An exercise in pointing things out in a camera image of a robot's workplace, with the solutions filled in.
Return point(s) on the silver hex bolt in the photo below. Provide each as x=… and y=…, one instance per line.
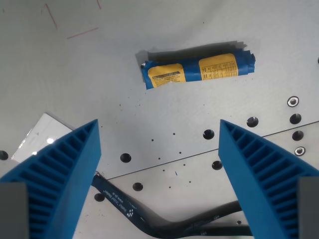
x=299, y=150
x=292, y=101

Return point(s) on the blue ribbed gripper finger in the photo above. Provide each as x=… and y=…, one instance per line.
x=259, y=174
x=62, y=174

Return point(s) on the white paper sheet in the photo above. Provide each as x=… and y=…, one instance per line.
x=40, y=137

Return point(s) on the blue and yellow wrapped packet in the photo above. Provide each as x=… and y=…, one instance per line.
x=197, y=69

